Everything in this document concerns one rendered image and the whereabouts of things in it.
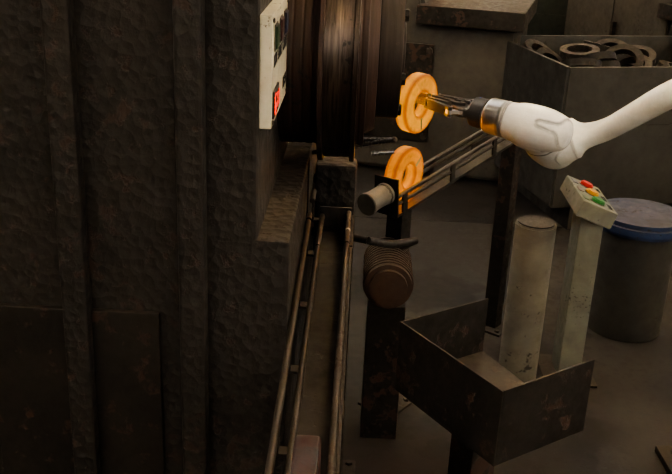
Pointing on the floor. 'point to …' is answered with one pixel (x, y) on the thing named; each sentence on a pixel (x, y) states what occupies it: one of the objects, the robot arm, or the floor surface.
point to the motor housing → (383, 336)
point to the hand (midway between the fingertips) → (417, 96)
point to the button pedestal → (578, 277)
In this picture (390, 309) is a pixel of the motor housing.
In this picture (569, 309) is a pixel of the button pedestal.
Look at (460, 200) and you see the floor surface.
